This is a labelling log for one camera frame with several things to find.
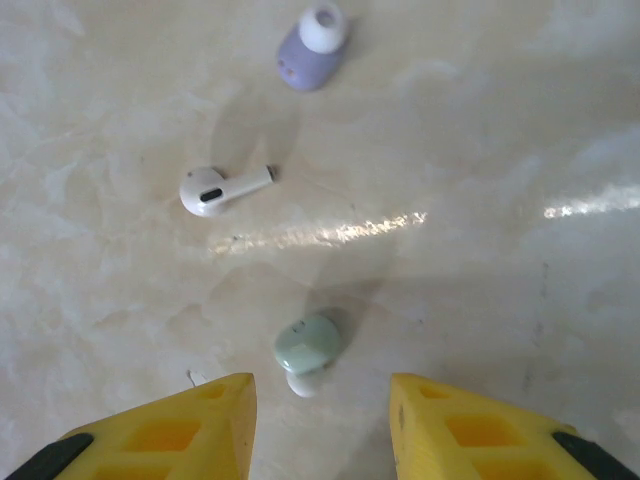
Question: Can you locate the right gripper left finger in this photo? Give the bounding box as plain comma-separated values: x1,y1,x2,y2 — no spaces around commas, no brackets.
0,372,257,480

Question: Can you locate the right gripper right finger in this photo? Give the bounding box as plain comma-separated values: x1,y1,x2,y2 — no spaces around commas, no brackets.
389,372,640,480

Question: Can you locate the green earbud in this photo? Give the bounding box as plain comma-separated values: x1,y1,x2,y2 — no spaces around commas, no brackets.
273,312,344,399

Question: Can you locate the white stem earbud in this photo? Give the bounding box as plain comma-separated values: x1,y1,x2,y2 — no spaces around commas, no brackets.
178,164,280,219

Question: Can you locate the purple earbud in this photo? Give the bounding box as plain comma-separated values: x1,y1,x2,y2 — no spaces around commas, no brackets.
276,0,351,93

